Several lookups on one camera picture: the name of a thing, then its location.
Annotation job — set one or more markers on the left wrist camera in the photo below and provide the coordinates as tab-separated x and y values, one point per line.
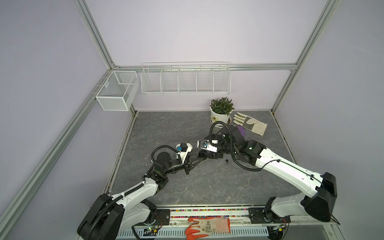
182	151

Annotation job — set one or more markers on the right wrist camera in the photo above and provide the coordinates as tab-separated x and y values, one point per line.
206	145

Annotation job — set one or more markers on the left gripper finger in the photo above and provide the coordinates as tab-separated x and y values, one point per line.
197	158
197	163

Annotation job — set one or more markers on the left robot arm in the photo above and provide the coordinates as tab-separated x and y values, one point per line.
110	215

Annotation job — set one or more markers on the potted green plant white pot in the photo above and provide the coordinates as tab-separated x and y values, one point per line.
221	110

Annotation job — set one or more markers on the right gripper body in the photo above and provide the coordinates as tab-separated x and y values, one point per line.
214	155

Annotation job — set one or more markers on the red white work glove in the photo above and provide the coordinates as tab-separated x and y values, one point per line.
204	227

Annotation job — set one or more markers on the beige gardening glove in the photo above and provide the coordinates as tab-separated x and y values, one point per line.
250	124

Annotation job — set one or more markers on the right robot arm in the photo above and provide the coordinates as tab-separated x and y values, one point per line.
318	192

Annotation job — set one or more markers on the white mesh box basket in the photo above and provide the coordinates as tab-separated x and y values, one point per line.
118	91

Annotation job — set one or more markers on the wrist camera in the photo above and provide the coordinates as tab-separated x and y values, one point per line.
182	151
206	145

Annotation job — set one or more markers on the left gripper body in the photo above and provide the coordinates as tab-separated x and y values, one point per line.
186	166

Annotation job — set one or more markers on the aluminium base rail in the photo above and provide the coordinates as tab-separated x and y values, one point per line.
210	214

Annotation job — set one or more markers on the white wire shelf basket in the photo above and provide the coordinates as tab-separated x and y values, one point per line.
186	78

